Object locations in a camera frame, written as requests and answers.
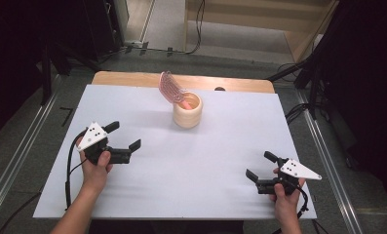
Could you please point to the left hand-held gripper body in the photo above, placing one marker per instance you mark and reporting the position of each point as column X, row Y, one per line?
column 92, row 136

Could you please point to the pink hairbrush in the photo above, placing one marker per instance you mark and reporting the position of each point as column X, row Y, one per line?
column 171, row 87

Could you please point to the wooden shelf unit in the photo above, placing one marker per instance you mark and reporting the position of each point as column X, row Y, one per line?
column 246, row 22

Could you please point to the person's left hand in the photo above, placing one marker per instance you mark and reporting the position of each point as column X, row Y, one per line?
column 95, row 177

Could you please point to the white board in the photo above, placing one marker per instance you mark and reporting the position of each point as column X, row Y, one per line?
column 187, row 169

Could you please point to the person's right hand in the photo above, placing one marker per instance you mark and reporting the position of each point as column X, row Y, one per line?
column 287, row 208

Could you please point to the wooden table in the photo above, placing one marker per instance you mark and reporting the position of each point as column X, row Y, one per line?
column 132, row 79

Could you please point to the cream ribbed cup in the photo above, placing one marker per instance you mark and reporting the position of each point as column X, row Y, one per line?
column 187, row 118

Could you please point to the black metal stand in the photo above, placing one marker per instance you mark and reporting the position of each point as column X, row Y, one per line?
column 313, row 84
column 46, row 74

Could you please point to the dark round table grommet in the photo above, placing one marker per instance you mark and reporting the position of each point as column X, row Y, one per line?
column 219, row 88

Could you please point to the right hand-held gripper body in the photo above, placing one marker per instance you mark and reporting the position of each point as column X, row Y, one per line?
column 298, row 170

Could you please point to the black cabinet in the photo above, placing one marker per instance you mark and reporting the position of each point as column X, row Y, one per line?
column 103, row 29

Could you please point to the silver floor rail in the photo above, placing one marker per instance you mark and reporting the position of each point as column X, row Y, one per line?
column 327, row 162
column 22, row 149

